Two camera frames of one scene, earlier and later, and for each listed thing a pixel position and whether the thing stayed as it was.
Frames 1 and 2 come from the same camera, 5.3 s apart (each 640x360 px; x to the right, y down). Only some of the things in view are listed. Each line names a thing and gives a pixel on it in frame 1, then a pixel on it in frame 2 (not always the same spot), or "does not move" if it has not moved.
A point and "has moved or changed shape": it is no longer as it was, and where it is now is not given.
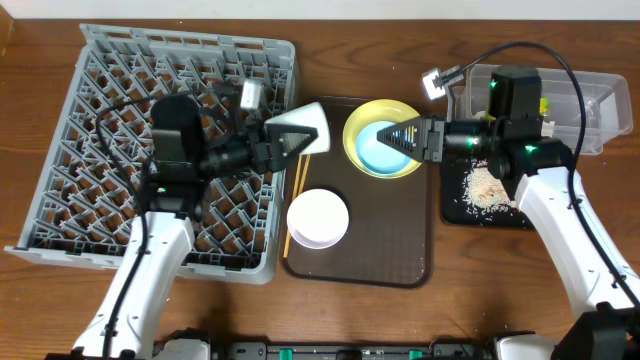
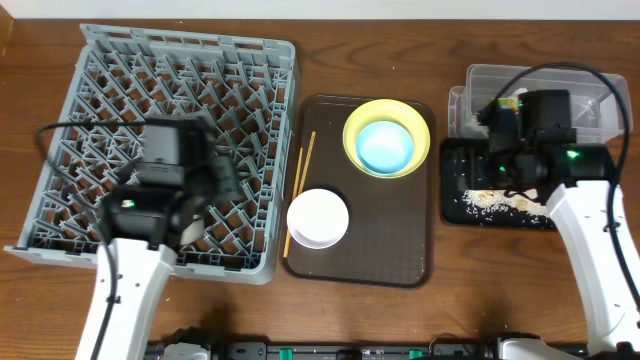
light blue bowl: x=377 y=155 does not move
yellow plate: x=378 y=110 does not move
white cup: x=311 y=116 to x=194 y=231
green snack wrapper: x=544 y=106 has moved or changed shape
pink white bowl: x=317 y=218 does not move
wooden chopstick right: x=304 y=173 does not move
